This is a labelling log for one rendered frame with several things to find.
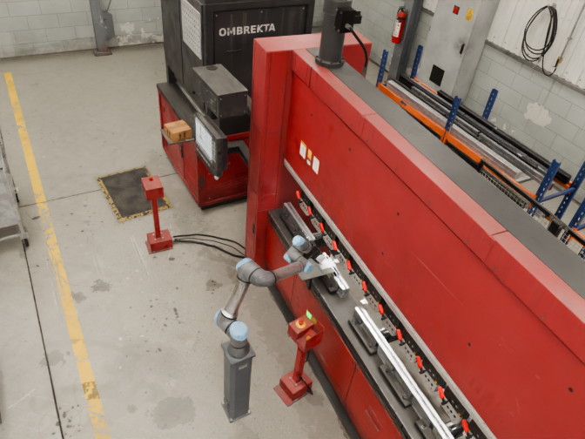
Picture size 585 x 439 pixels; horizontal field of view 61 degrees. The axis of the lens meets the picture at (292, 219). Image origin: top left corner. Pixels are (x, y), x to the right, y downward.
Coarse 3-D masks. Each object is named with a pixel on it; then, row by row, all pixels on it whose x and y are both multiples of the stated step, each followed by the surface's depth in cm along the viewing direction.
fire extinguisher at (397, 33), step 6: (402, 6) 771; (402, 12) 775; (396, 18) 782; (402, 18) 777; (396, 24) 786; (402, 24) 784; (396, 30) 790; (402, 30) 793; (396, 36) 795; (402, 36) 802; (396, 42) 801
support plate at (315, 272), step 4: (320, 256) 378; (308, 260) 374; (312, 260) 374; (316, 264) 371; (316, 268) 368; (328, 268) 369; (332, 268) 370; (300, 272) 364; (304, 272) 364; (312, 272) 365; (316, 272) 365; (320, 272) 366; (324, 272) 366; (328, 272) 366; (332, 272) 367; (300, 276) 361; (304, 276) 361; (308, 276) 361; (312, 276) 362; (316, 276) 362
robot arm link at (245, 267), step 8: (240, 264) 314; (248, 264) 313; (256, 264) 314; (240, 272) 314; (248, 272) 310; (240, 280) 315; (248, 280) 312; (240, 288) 318; (232, 296) 321; (240, 296) 320; (232, 304) 322; (224, 312) 325; (232, 312) 324; (216, 320) 329; (224, 320) 325; (232, 320) 326; (224, 328) 325
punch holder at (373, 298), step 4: (368, 284) 319; (372, 284) 315; (368, 288) 320; (372, 288) 316; (368, 292) 321; (372, 292) 317; (376, 292) 312; (368, 296) 322; (372, 296) 318; (376, 296) 313; (380, 296) 308; (368, 300) 323; (372, 300) 319; (376, 300) 314; (380, 300) 310; (384, 300) 312; (372, 304) 320; (376, 304) 315; (384, 304) 316; (376, 308) 316
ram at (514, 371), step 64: (320, 128) 335; (320, 192) 356; (384, 192) 281; (384, 256) 295; (448, 256) 241; (448, 320) 252; (512, 320) 212; (448, 384) 263; (512, 384) 220; (576, 384) 189
